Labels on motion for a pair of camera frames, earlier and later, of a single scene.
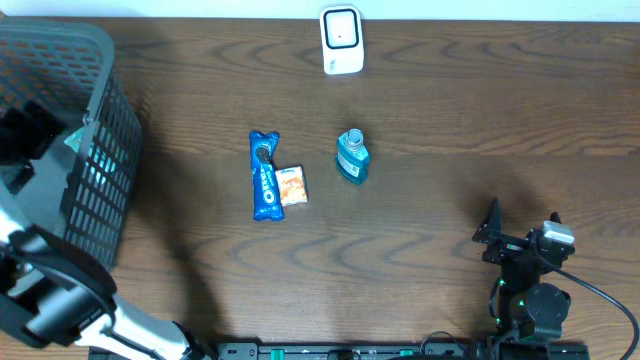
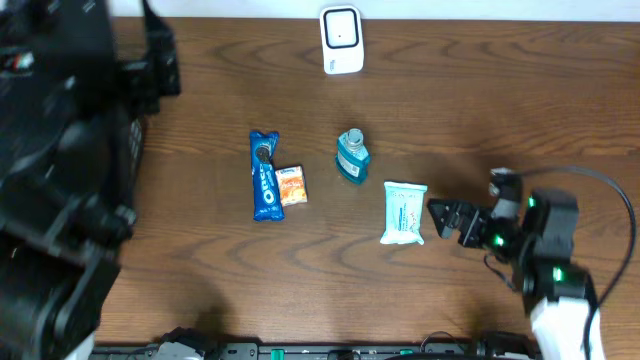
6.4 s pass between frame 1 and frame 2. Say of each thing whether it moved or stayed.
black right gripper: moved
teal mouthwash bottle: stayed
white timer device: stayed
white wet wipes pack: moved
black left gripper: moved
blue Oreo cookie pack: stayed
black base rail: stayed
